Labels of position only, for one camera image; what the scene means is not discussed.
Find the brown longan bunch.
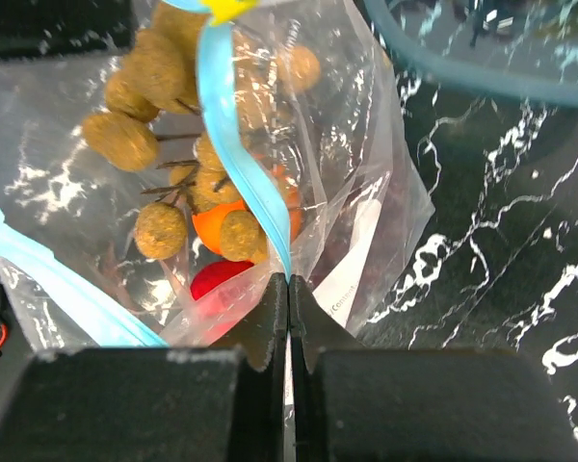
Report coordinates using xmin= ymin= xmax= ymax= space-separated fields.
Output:
xmin=86 ymin=1 xmax=321 ymax=263

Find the red fruit in bag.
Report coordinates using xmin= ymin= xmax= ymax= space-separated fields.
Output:
xmin=190 ymin=260 xmax=253 ymax=318

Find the dark red grape bunch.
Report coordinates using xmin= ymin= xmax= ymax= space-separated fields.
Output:
xmin=308 ymin=170 xmax=405 ymax=311

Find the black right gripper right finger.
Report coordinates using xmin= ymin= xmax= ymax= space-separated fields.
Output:
xmin=288 ymin=276 xmax=578 ymax=461

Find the orange fruit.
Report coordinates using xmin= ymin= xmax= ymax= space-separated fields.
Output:
xmin=192 ymin=166 xmax=302 ymax=263

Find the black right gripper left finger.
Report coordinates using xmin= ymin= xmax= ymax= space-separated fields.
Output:
xmin=0 ymin=274 xmax=288 ymax=461

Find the blue plastic fruit tray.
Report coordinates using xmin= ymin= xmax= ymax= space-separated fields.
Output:
xmin=365 ymin=1 xmax=578 ymax=108

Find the clear blue-zip bag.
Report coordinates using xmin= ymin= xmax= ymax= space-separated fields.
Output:
xmin=0 ymin=1 xmax=434 ymax=350

